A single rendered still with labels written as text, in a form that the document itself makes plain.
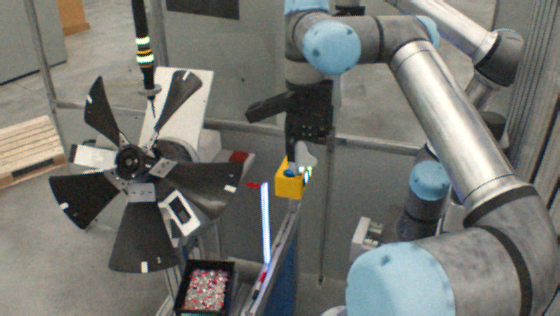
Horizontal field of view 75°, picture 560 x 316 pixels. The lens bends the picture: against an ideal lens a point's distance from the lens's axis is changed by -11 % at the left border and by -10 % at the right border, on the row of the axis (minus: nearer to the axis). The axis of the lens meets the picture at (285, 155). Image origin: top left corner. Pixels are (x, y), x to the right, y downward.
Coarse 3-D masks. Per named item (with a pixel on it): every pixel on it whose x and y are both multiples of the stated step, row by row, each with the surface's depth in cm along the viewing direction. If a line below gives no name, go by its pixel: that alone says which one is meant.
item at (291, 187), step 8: (280, 168) 150; (288, 168) 150; (304, 168) 150; (280, 176) 146; (288, 176) 145; (296, 176) 145; (304, 176) 148; (280, 184) 147; (288, 184) 146; (296, 184) 145; (280, 192) 149; (288, 192) 148; (296, 192) 147
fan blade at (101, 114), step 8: (96, 80) 135; (96, 88) 136; (104, 88) 133; (96, 96) 136; (104, 96) 133; (88, 104) 141; (96, 104) 137; (104, 104) 134; (96, 112) 138; (104, 112) 134; (88, 120) 144; (96, 120) 141; (104, 120) 136; (112, 120) 132; (96, 128) 143; (104, 128) 139; (112, 128) 134; (112, 136) 137
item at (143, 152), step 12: (132, 144) 126; (120, 156) 127; (132, 156) 126; (144, 156) 125; (156, 156) 135; (120, 168) 127; (132, 168) 125; (144, 168) 125; (132, 180) 125; (144, 180) 130; (156, 180) 134
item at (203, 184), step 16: (176, 176) 125; (192, 176) 126; (208, 176) 127; (224, 176) 127; (240, 176) 127; (192, 192) 122; (208, 192) 122; (224, 192) 123; (208, 208) 119; (224, 208) 120
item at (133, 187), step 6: (132, 186) 128; (138, 186) 130; (144, 186) 131; (150, 186) 132; (132, 192) 128; (138, 192) 129; (144, 192) 131; (132, 198) 127; (138, 198) 129; (144, 198) 130; (150, 198) 131
